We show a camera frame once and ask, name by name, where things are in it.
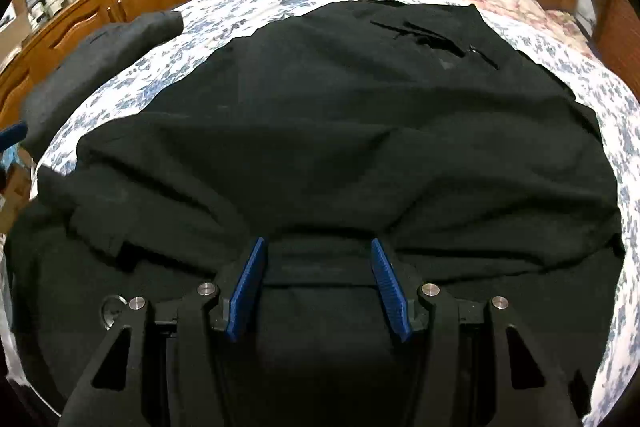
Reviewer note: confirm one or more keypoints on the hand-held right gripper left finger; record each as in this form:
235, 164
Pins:
246, 289

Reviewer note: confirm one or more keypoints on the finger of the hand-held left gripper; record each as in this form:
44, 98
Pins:
12, 134

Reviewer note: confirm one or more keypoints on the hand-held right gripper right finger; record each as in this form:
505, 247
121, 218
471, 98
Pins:
392, 292

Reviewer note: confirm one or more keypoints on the black button coat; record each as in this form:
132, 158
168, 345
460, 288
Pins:
325, 132

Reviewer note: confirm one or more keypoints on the cardboard box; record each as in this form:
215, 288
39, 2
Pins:
17, 189

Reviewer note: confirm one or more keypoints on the dark grey folded garment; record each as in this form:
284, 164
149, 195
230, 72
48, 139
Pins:
100, 57

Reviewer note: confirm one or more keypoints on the blue floral bed sheet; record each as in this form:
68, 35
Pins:
580, 67

